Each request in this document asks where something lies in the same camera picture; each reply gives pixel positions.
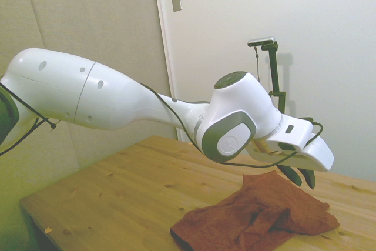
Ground dark red shorts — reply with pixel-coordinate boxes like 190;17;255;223
169;172;341;251

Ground white door frame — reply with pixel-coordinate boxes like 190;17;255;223
151;0;180;142

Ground beige wrist camera mount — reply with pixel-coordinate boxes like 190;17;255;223
250;140;298;165

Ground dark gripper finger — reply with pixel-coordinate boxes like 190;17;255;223
298;168;317;190
278;164;303;188

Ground grey exterior camera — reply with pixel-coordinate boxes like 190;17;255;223
247;36;277;48

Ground thin camera cable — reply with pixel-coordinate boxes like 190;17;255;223
253;45;264;85

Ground dark camera stand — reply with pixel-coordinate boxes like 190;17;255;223
261;42;286;116

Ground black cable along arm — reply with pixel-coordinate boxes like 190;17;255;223
0;82;324;168

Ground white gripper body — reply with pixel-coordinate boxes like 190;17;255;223
268;115;335;173

